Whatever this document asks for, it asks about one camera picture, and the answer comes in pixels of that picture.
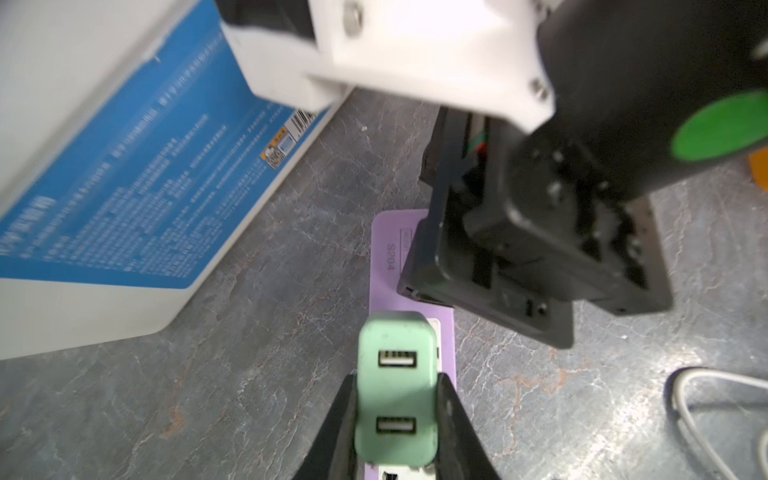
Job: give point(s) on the green charger adapter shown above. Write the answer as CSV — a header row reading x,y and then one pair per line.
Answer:
x,y
397,373

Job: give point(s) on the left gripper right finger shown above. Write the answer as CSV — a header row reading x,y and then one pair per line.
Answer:
x,y
460,453

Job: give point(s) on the blue lid storage box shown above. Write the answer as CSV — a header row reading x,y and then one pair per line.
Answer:
x,y
133,155

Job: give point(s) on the orange power strip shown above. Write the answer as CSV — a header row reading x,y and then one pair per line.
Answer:
x,y
758,162

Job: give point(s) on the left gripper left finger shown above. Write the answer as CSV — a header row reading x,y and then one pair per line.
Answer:
x,y
332,454

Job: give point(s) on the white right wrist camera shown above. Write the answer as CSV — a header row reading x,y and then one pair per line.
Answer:
x,y
478,56

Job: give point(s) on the purple power strip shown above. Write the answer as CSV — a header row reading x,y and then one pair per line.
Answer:
x,y
393,235

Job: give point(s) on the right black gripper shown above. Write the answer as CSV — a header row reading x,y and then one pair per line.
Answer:
x,y
521,227

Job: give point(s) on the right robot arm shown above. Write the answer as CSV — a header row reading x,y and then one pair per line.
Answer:
x,y
657,91

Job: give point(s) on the white charging cable grey laptop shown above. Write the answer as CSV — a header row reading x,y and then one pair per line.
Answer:
x,y
718,421

